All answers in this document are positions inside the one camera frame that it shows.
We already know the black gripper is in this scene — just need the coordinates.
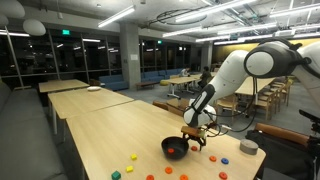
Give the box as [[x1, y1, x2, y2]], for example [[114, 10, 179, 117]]
[[183, 134, 206, 151]]

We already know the red wooden disc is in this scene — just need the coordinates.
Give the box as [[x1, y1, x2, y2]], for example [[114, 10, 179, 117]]
[[191, 146, 198, 151]]

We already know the orange wooden disc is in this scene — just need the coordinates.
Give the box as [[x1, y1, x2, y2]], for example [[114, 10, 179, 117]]
[[209, 156, 217, 162]]

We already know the red-orange wooden disc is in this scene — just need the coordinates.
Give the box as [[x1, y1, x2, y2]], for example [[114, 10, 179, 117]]
[[167, 148, 175, 154]]

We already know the blue wooden disc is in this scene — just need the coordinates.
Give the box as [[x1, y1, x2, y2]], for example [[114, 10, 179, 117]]
[[221, 158, 229, 164]]

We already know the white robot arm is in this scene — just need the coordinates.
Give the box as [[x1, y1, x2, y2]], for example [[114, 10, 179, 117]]
[[183, 38, 320, 128]]

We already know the black bowl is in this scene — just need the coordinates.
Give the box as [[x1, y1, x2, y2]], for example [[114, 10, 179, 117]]
[[161, 136, 189, 160]]

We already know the red disc far left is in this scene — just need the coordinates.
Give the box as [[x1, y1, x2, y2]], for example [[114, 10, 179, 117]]
[[180, 174, 188, 180]]

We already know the orange disc centre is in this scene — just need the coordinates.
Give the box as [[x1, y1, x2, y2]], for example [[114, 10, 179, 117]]
[[165, 167, 173, 174]]

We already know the red disc near edge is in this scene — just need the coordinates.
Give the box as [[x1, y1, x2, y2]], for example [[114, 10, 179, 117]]
[[219, 172, 228, 180]]

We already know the grey tape roll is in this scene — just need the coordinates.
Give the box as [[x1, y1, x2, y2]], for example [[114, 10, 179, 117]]
[[240, 139, 259, 155]]

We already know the orange disc under gripper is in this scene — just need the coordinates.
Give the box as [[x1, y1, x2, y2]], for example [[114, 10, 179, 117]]
[[146, 175, 154, 180]]

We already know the yellow cube far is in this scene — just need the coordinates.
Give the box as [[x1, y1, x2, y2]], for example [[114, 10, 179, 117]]
[[130, 154, 137, 161]]

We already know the yellow cube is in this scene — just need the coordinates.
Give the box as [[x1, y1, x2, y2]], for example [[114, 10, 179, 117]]
[[126, 166, 134, 173], [130, 154, 137, 161]]

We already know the seated person dark jacket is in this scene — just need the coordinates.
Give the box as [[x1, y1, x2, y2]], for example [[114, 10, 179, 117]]
[[198, 66, 211, 88]]

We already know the seated person white shirt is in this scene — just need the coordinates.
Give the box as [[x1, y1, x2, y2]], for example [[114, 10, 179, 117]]
[[179, 67, 190, 77]]

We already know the yellow cube near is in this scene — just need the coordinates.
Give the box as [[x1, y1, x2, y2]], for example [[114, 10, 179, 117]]
[[126, 166, 134, 173]]

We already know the brown leather chair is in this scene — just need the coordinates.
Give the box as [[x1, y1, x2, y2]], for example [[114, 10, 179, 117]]
[[245, 123, 309, 157]]

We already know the green cube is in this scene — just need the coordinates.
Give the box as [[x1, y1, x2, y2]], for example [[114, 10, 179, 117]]
[[111, 171, 121, 180]]

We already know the blue sofa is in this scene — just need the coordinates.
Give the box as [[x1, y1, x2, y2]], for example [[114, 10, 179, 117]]
[[99, 75, 129, 91]]

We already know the white plate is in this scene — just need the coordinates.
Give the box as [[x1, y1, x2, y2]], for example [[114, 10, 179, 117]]
[[87, 86, 101, 92]]

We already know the wooden table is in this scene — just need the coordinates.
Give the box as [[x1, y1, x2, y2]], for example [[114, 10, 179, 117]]
[[38, 79, 88, 106], [48, 88, 133, 133]]

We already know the grey sofa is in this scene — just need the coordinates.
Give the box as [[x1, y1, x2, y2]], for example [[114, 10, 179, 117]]
[[0, 83, 68, 180]]

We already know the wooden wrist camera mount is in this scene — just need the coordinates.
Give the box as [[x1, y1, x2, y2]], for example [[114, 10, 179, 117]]
[[181, 126, 205, 138]]

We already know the black camera tripod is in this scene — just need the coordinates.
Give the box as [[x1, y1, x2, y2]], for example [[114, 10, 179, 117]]
[[299, 109, 320, 180]]

